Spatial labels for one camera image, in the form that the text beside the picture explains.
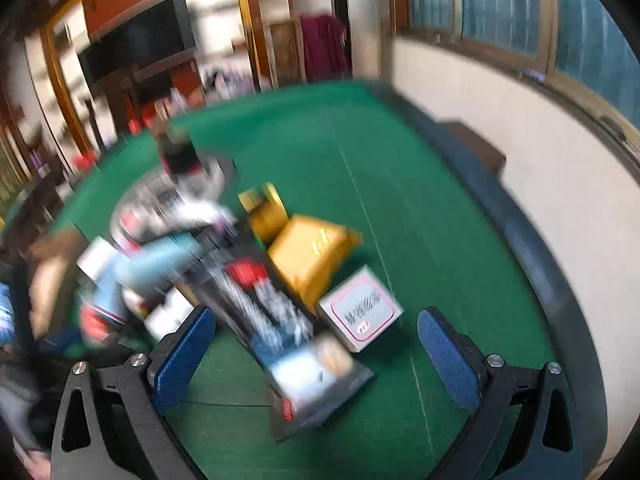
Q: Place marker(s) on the teal tissue pack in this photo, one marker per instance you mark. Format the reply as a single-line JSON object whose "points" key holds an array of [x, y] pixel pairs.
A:
{"points": [[147, 274]]}

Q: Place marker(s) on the cardboard box tray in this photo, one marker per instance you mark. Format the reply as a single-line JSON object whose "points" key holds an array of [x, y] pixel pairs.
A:
{"points": [[53, 278]]}

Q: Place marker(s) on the maroon cloth on chair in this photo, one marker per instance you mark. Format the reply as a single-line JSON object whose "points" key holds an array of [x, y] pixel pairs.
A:
{"points": [[324, 49]]}

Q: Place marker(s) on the yellow snack packet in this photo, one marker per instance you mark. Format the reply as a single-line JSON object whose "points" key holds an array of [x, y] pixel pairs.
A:
{"points": [[308, 252]]}

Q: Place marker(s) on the black seasoning packet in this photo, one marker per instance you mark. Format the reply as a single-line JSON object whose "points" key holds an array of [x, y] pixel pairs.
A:
{"points": [[311, 374]]}

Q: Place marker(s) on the black television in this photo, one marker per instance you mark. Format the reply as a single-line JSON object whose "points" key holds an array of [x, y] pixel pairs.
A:
{"points": [[149, 37]]}

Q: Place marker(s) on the wooden stool by wall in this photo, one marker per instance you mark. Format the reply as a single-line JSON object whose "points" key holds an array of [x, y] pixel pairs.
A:
{"points": [[492, 158]]}

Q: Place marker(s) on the round grey table console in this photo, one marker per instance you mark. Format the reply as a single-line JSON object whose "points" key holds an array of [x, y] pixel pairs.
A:
{"points": [[159, 204]]}

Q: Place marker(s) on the black jar with cork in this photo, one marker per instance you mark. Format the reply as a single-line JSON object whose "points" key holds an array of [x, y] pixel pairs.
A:
{"points": [[177, 151]]}

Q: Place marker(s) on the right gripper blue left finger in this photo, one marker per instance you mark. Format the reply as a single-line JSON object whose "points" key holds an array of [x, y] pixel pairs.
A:
{"points": [[111, 421]]}

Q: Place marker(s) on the white pink small box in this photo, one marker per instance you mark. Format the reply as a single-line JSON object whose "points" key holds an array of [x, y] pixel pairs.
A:
{"points": [[360, 309]]}

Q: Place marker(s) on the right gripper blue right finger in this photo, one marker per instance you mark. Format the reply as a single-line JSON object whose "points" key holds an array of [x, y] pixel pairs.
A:
{"points": [[521, 420]]}

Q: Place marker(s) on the yellow tape roll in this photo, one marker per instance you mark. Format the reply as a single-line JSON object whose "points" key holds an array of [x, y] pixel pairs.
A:
{"points": [[265, 210]]}

